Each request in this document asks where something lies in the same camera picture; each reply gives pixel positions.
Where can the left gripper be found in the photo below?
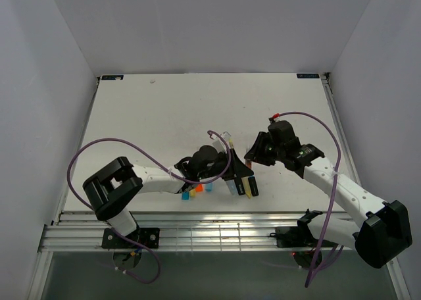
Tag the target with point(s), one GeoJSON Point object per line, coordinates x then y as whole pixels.
{"type": "Point", "coordinates": [237, 169]}

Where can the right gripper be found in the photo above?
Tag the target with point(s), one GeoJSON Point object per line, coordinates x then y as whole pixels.
{"type": "Point", "coordinates": [255, 153]}

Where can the yellow marker edge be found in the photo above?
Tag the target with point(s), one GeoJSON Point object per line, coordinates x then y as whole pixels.
{"type": "Point", "coordinates": [246, 186]}

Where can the light blue highlighter marker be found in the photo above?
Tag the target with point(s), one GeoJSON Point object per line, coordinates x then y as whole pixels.
{"type": "Point", "coordinates": [232, 187]}

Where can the black marker blue cap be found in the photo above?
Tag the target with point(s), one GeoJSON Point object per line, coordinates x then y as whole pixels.
{"type": "Point", "coordinates": [253, 186]}

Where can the black marker orange cap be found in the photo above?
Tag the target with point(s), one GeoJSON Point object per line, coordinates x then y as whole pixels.
{"type": "Point", "coordinates": [239, 186]}

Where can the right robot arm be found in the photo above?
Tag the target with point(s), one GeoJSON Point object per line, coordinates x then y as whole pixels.
{"type": "Point", "coordinates": [378, 231]}

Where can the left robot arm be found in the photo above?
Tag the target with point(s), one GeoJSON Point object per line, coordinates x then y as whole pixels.
{"type": "Point", "coordinates": [111, 189]}

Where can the right blue corner label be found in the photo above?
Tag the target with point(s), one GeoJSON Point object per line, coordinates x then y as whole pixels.
{"type": "Point", "coordinates": [308, 76]}

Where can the blue corner label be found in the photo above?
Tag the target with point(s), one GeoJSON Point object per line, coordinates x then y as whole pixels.
{"type": "Point", "coordinates": [308, 76]}
{"type": "Point", "coordinates": [112, 77]}

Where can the left blue corner label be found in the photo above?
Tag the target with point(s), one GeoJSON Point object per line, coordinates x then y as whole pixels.
{"type": "Point", "coordinates": [112, 77]}

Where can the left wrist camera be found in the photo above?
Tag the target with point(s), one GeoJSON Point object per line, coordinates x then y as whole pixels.
{"type": "Point", "coordinates": [222, 144]}

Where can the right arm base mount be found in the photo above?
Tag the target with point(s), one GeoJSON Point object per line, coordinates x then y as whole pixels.
{"type": "Point", "coordinates": [293, 237]}

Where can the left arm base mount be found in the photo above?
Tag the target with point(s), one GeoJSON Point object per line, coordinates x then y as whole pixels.
{"type": "Point", "coordinates": [148, 237]}

